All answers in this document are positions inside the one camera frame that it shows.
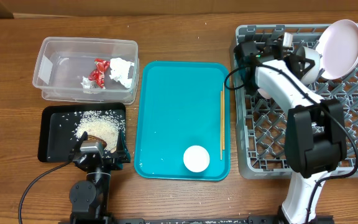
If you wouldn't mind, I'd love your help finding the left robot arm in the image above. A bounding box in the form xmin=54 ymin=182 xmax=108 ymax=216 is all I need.
xmin=69 ymin=131 xmax=131 ymax=223

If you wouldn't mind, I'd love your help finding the white napkin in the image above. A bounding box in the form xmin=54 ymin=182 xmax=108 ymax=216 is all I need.
xmin=109 ymin=58 xmax=134 ymax=89

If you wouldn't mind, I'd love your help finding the teal serving tray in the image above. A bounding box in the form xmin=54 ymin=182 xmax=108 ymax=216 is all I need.
xmin=134 ymin=61 xmax=231 ymax=181

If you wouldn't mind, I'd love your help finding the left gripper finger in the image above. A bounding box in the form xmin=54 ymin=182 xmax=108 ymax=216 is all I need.
xmin=116 ymin=130 xmax=131 ymax=163
xmin=70 ymin=131 xmax=88 ymax=154

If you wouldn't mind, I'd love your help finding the clear plastic storage bin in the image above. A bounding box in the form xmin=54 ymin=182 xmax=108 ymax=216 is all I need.
xmin=32 ymin=37 xmax=139 ymax=105

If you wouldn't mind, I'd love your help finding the white rice pile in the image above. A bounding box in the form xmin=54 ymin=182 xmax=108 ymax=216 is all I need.
xmin=73 ymin=110 xmax=125 ymax=154

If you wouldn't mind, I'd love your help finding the pink plate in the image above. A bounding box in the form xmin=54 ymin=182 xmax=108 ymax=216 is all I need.
xmin=315 ymin=19 xmax=358 ymax=80

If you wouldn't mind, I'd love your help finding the wooden chopstick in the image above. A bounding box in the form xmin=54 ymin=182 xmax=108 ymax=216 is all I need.
xmin=221 ymin=83 xmax=225 ymax=151
xmin=220 ymin=91 xmax=224 ymax=160

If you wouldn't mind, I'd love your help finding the black rectangular tray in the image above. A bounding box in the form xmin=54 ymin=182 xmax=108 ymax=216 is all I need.
xmin=37 ymin=103 xmax=126 ymax=162

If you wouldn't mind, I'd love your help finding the red snack wrapper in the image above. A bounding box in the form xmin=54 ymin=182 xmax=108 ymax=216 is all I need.
xmin=88 ymin=58 xmax=110 ymax=88

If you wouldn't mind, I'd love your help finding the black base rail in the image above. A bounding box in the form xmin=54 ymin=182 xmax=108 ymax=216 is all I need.
xmin=112 ymin=215 xmax=287 ymax=224

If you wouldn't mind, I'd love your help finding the grey dishwasher rack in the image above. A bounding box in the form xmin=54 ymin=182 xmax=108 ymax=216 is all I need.
xmin=232 ymin=24 xmax=358 ymax=179

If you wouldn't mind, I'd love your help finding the grey bowl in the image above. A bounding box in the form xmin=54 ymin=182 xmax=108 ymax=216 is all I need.
xmin=295 ymin=47 xmax=320 ymax=85

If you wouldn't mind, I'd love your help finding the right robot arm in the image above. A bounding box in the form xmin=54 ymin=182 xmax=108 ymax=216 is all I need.
xmin=249 ymin=32 xmax=347 ymax=223

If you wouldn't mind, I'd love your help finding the small white dish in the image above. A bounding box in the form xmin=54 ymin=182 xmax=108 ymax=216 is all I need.
xmin=183 ymin=146 xmax=210 ymax=173

